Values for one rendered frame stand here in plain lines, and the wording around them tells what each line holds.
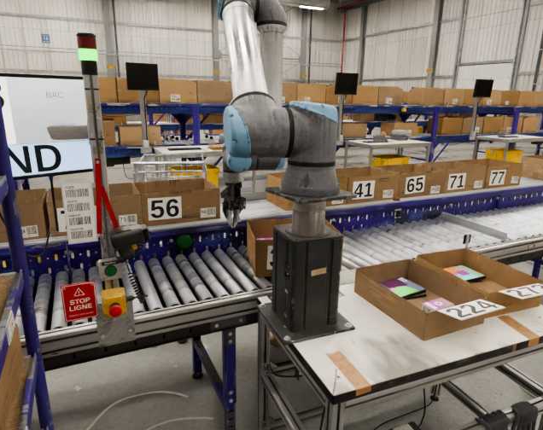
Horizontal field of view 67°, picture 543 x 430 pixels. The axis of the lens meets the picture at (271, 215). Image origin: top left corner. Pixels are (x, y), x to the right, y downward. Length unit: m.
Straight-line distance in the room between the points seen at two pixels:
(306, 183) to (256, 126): 0.22
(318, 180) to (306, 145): 0.11
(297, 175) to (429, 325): 0.64
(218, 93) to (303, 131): 5.62
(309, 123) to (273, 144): 0.12
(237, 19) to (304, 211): 0.69
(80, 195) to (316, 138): 0.73
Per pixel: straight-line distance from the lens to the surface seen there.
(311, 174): 1.22
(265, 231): 2.02
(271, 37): 1.65
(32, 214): 2.02
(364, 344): 1.39
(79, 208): 1.39
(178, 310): 1.57
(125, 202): 2.01
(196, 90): 6.73
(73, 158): 1.46
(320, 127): 1.22
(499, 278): 1.97
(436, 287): 1.75
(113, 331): 1.55
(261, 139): 1.17
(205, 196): 2.08
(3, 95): 1.42
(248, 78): 1.32
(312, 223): 1.28
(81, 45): 1.35
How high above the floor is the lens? 1.50
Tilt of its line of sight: 16 degrees down
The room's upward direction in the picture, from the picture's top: 1 degrees clockwise
